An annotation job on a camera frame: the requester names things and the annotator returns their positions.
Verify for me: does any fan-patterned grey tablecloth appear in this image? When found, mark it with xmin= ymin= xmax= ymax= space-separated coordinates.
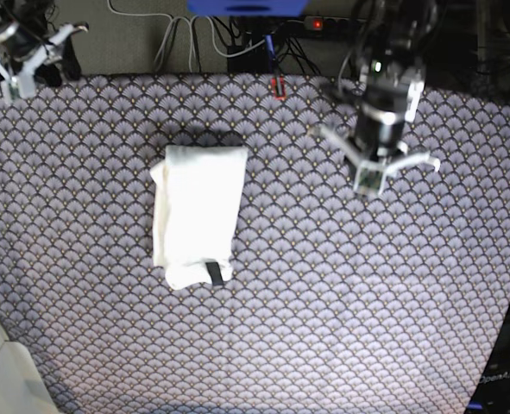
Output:
xmin=0 ymin=74 xmax=510 ymax=413

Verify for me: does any white printed T-shirt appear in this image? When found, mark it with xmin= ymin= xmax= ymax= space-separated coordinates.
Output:
xmin=150 ymin=145 xmax=249 ymax=291

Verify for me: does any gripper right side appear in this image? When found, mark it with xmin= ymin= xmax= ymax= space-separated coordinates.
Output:
xmin=0 ymin=23 xmax=82 ymax=86

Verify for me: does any white cable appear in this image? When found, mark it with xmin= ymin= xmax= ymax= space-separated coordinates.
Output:
xmin=107 ymin=0 xmax=264 ymax=72

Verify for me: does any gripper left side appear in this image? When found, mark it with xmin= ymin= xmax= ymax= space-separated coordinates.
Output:
xmin=354 ymin=105 xmax=408 ymax=162

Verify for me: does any black power strip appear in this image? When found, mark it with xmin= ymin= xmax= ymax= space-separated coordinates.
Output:
xmin=303 ymin=16 xmax=351 ymax=33

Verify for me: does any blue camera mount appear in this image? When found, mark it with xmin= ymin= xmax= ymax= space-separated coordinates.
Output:
xmin=187 ymin=0 xmax=308 ymax=16

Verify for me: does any red table clamp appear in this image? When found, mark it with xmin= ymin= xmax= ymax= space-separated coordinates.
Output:
xmin=271 ymin=75 xmax=286 ymax=100

